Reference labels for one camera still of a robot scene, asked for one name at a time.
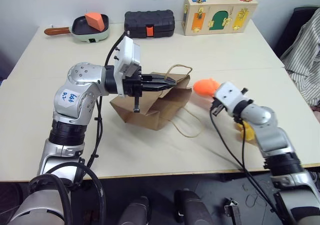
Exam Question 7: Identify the black chair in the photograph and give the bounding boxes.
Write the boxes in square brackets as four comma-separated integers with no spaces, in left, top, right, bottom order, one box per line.
[271,6,320,59]

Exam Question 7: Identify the white handwritten label sticker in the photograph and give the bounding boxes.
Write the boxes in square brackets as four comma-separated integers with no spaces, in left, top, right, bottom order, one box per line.
[59,87,81,109]

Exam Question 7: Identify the yellow plush toy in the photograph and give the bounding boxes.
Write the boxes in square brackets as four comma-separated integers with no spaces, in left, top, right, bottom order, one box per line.
[236,120,256,143]

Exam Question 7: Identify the black plastic tool case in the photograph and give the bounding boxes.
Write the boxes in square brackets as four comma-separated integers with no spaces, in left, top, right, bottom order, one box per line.
[124,9,176,39]

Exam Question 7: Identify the orange wedge block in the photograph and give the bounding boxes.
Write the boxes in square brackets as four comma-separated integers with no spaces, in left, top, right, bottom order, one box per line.
[84,11,106,32]

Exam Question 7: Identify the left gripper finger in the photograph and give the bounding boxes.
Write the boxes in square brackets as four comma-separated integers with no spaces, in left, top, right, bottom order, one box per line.
[142,77,178,93]
[142,72,168,83]

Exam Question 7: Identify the brown paper bag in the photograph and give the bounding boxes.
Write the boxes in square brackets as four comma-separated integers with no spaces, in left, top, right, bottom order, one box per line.
[109,64,202,139]

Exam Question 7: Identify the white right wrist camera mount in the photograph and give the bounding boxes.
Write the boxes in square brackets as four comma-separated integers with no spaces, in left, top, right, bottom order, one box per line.
[214,81,245,114]

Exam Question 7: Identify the wooden lock box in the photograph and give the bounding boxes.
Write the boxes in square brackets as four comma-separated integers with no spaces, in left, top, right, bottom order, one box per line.
[182,0,259,37]

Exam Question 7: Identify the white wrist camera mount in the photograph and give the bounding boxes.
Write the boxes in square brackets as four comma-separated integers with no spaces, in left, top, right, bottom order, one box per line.
[113,35,143,99]
[214,81,245,114]

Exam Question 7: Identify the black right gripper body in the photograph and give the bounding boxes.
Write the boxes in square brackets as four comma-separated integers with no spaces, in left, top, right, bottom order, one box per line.
[210,98,226,117]

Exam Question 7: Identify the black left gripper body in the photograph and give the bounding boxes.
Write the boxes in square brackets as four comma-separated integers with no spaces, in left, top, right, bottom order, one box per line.
[123,67,145,114]

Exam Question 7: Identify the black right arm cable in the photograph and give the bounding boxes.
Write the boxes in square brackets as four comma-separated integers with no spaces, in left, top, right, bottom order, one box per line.
[209,109,279,214]

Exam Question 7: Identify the dark rounded shape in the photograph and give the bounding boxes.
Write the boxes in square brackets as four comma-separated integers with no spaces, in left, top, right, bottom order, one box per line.
[173,188,214,225]
[116,195,151,225]

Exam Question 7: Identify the striped white cloth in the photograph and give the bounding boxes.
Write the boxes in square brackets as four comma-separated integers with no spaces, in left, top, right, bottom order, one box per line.
[279,7,320,116]

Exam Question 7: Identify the metal bracket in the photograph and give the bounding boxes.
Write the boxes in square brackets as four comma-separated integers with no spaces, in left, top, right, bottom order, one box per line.
[223,197,242,225]

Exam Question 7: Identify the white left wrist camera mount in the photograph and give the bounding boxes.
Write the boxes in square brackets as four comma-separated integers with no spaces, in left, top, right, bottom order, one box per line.
[113,35,143,99]

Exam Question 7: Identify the green frying pan wooden handle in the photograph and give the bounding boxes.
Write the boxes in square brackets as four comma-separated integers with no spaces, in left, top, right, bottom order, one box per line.
[44,13,111,44]

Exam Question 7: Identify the orange plush toy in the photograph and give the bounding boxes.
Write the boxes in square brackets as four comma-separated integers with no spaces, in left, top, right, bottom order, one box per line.
[193,77,221,98]

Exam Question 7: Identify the thin loose wire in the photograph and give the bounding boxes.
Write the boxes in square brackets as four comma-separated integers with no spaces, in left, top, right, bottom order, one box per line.
[242,179,269,208]

